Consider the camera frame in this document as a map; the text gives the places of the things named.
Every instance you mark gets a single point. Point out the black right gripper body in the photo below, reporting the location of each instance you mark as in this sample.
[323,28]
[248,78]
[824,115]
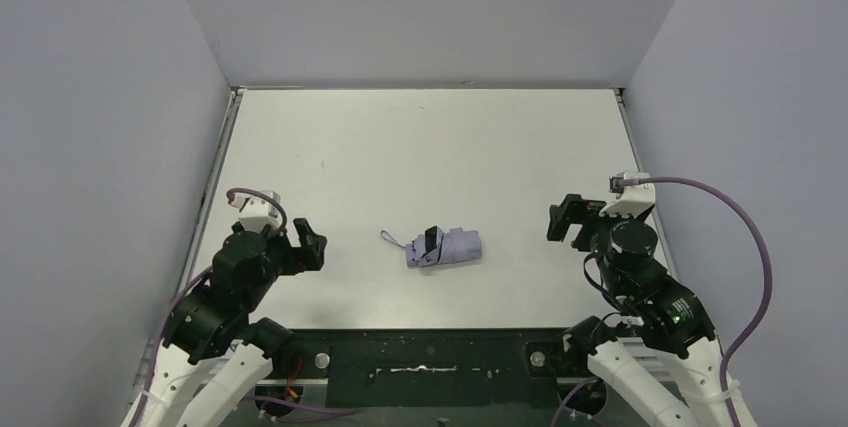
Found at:
[582,224]

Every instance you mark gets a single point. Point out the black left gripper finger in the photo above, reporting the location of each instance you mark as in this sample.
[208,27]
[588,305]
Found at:
[307,237]
[313,254]

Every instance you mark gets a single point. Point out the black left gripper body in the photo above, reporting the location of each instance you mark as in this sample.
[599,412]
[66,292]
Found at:
[291,249]

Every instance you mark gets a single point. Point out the lavender folding umbrella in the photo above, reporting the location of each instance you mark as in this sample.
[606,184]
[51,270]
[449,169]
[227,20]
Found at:
[436,247]

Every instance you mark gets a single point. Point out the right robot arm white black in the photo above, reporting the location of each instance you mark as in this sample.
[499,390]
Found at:
[667,316]

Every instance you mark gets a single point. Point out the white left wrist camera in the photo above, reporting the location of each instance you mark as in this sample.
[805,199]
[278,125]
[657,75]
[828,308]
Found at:
[255,213]

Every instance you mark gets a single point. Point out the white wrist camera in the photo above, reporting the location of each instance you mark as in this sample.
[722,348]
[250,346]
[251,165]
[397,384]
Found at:
[635,196]
[255,213]

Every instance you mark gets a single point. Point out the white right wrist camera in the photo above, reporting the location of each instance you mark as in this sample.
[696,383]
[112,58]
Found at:
[635,196]

